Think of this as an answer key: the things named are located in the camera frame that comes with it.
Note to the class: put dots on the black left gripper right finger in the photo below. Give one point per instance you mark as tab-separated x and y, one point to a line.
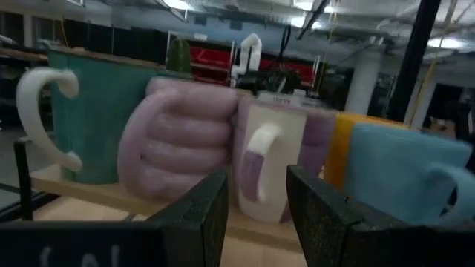
319	226

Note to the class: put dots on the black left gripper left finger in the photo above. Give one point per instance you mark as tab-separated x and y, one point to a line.
196	226

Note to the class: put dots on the purple ribbed mug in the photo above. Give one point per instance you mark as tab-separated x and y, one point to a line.
178	148

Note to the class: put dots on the orange mug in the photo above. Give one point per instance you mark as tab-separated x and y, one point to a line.
339	148

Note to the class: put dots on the light blue mug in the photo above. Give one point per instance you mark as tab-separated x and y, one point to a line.
393	174

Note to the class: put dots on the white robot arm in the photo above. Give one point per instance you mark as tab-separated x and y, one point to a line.
251	44

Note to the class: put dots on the white round column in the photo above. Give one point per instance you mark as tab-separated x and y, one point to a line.
365	85

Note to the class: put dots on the red storage rack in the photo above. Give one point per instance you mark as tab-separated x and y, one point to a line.
211	57

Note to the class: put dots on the green cactus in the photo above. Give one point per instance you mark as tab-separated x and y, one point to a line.
179	55

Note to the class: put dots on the black vertical pole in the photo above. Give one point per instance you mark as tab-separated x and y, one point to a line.
415	55

